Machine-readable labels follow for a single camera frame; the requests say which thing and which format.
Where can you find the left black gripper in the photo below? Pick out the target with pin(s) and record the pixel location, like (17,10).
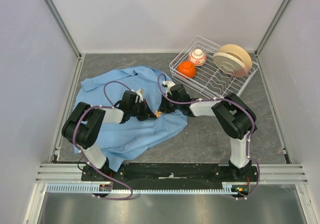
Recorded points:
(147,113)

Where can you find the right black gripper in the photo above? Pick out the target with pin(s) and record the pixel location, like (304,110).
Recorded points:
(163,107)

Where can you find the red gold leaf brooch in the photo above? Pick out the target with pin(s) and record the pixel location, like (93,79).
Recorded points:
(158,113)

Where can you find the light blue button shirt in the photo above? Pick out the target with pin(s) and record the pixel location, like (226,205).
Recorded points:
(121,142)

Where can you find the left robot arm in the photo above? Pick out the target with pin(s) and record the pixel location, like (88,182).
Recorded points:
(83,125)

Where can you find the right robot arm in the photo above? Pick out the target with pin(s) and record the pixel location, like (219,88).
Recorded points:
(236,119)

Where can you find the orange bowl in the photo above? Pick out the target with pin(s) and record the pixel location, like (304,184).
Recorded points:
(186,69)

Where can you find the white red patterned bowl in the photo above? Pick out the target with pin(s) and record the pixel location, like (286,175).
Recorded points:
(197,57)

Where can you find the beige plate front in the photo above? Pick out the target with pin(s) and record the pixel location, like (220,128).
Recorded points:
(230,64)

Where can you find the tan plate rear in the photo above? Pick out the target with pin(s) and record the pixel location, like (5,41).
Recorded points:
(237,52)

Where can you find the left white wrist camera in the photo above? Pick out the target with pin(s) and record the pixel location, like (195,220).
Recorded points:
(139,95)

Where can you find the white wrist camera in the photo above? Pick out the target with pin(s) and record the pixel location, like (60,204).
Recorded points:
(139,95)
(168,85)

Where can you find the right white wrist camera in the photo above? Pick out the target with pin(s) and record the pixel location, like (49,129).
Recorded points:
(168,85)

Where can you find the white wire dish rack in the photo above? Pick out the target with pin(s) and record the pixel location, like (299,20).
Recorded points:
(209,81)

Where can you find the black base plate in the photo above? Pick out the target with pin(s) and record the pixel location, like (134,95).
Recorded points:
(179,174)

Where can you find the aluminium front rail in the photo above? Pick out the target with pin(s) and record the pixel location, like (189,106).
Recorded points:
(269,174)

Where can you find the slotted cable duct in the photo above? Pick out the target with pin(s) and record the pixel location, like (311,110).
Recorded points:
(102,189)

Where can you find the left aluminium frame post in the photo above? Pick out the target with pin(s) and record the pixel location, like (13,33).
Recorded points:
(62,26)

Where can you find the aluminium frame post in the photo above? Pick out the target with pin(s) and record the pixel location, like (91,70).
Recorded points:
(275,20)
(62,26)

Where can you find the right aluminium frame post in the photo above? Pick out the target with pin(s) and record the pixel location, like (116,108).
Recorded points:
(275,20)

